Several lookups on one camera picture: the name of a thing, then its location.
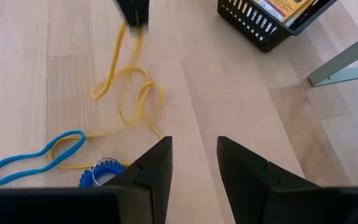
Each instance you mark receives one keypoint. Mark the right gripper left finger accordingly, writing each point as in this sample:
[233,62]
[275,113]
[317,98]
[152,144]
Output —
[151,186]

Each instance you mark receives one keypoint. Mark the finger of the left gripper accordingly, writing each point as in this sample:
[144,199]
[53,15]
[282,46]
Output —
[127,11]
[143,11]

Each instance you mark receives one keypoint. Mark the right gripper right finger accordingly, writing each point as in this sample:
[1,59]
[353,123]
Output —
[250,186]

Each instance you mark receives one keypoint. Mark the blue spiral coil keyring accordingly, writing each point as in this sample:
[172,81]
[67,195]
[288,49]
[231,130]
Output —
[87,180]

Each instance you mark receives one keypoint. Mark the yellow rubber band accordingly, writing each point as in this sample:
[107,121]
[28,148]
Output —
[53,161]

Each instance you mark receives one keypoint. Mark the black slotted plastic basket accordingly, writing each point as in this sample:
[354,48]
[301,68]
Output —
[250,28]

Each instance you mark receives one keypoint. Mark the blue rubber band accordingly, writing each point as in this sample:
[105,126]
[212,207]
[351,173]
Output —
[20,160]

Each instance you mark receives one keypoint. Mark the yellow green crayon box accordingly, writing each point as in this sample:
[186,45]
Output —
[281,7]

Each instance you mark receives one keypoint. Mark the green perforated metal shelf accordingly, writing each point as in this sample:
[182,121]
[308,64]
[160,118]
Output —
[343,59]

